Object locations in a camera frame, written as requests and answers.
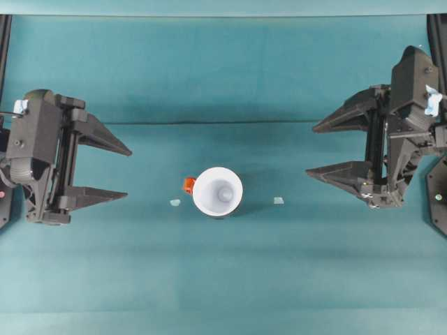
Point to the white paper cup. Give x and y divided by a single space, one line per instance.
218 190

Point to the small white paper scrap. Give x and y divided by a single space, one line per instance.
175 202
278 200

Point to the blue-green table cloth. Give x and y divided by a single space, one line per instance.
223 279

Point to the black frame post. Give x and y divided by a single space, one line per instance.
4 52
438 35

